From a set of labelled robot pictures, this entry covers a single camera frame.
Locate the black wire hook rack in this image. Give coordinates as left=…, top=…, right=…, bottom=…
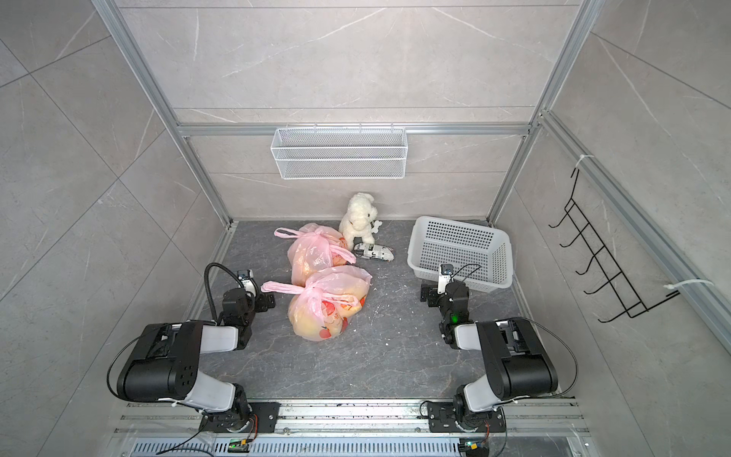
left=548, top=169, right=681, bottom=324

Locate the pink plastic bag with print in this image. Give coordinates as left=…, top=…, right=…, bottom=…
left=274, top=223, right=356, bottom=286

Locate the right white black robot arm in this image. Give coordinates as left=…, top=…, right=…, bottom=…
left=420, top=278, right=559, bottom=432

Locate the plain pink plastic bag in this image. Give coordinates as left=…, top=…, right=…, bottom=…
left=261, top=266, right=372, bottom=342

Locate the white plastic basket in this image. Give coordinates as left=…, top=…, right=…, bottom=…
left=407, top=216, right=514, bottom=293

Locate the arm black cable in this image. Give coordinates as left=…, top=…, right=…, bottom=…
left=453, top=263, right=579, bottom=398
left=204, top=262, right=255, bottom=322

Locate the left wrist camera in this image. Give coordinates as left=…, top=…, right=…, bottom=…
left=237, top=270, right=259, bottom=297

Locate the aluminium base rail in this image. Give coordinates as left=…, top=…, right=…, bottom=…
left=102, top=399, right=599, bottom=456

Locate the white plush toy dog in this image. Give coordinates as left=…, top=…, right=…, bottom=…
left=339, top=192, right=381, bottom=251

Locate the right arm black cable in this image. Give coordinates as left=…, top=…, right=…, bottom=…
left=453, top=263, right=579, bottom=398

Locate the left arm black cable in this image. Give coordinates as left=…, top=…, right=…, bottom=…
left=204, top=262, right=255, bottom=322

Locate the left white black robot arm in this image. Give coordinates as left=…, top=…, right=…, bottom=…
left=112, top=281, right=280, bottom=435

